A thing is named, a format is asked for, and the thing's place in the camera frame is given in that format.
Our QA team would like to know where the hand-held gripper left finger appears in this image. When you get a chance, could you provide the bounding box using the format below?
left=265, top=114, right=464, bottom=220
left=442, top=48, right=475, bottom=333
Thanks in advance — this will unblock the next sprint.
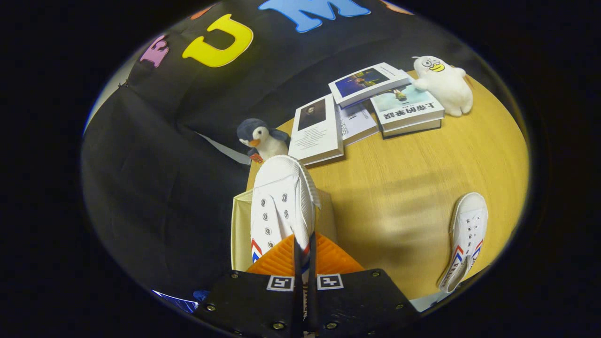
left=195, top=232, right=303, bottom=338

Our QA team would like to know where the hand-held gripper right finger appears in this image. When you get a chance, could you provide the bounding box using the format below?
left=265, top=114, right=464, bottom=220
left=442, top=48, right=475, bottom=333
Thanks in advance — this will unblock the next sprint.
left=303, top=231, right=421, bottom=338

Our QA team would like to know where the beige fabric storage box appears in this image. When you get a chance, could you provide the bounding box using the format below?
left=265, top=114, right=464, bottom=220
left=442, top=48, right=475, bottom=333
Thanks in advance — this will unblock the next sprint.
left=231, top=188, right=338, bottom=273

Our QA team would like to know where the white striped canvas shoe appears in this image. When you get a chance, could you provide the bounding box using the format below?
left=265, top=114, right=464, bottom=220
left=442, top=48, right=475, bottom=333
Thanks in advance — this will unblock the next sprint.
left=249, top=155, right=322, bottom=336
left=438, top=192, right=489, bottom=294

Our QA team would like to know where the penguin plush toy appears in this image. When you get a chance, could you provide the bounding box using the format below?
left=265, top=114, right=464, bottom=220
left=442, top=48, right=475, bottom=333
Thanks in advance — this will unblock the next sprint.
left=236, top=118, right=292, bottom=164

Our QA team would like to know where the white book with portrait cover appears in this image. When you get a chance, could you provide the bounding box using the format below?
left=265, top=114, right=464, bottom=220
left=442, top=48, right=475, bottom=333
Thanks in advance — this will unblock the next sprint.
left=288, top=94, right=345, bottom=167

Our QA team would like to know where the plain white book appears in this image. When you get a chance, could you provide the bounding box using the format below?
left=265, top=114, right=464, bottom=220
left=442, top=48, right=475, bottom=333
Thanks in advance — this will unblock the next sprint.
left=337, top=101, right=380, bottom=146

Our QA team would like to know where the thick book with teal cover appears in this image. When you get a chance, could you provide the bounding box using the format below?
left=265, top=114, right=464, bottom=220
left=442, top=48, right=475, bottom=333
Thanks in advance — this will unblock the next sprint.
left=370, top=84, right=445, bottom=138

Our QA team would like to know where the book with blue photo cover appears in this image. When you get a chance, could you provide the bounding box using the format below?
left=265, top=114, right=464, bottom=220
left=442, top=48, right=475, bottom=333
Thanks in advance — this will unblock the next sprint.
left=328, top=62, right=414, bottom=108

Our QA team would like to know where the white duck plush toy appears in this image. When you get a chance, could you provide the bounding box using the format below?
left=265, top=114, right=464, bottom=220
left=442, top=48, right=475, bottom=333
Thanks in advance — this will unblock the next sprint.
left=412, top=56, right=474, bottom=117

